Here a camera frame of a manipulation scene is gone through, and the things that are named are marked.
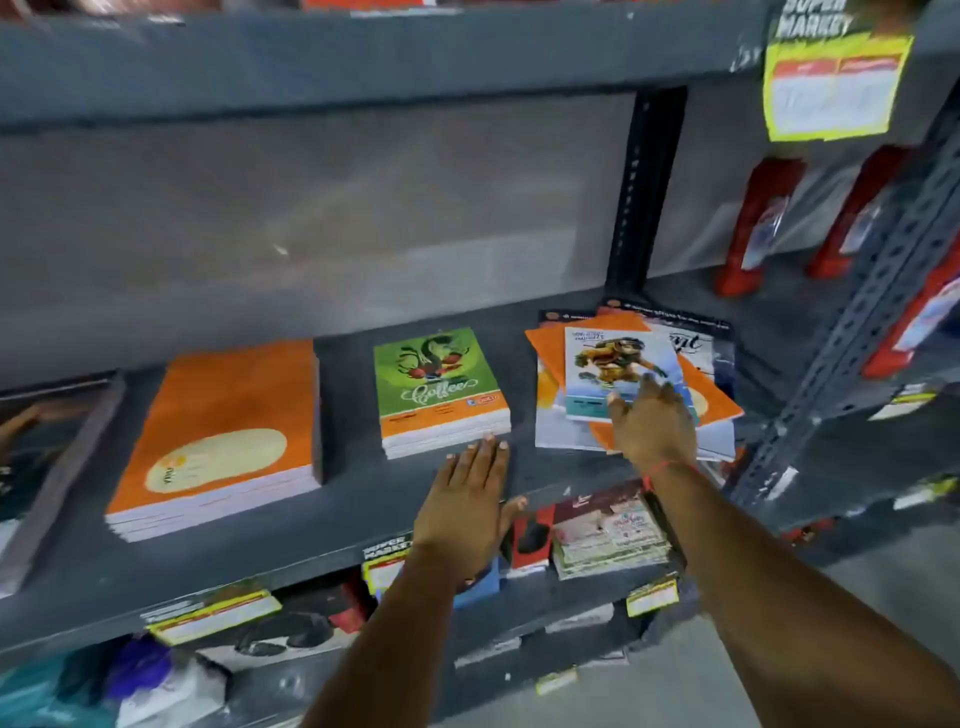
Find orange notebook stack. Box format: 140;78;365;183
104;338;324;544

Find black headphone box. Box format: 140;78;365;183
198;577;369;673

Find red thread bracelet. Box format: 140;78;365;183
641;458;699;493

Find grey metal shelf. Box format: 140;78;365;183
0;0;774;728

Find white purple product box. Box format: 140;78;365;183
104;635;230;728

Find person's right hand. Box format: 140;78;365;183
605;373;700;478

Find Present is a gift notebooks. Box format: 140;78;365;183
534;298;740;463

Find person's right forearm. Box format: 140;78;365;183
646;461;960;728

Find green coffee notebook stack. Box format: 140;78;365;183
372;326;513;461

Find stack of printed paper cards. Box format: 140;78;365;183
551;494;673;581

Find person's left forearm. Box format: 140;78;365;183
299;551;481;728

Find snowboarder cover notebook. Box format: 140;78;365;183
563;326;695;425

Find white flat box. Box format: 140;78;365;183
453;637;523;669
545;603;616;635

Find large yellow price sign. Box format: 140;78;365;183
763;0;915;142

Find blue headphone box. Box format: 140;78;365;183
449;558;502;609

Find person's left hand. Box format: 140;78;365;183
411;434;529;586

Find red black product box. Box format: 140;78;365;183
509;506;556;579

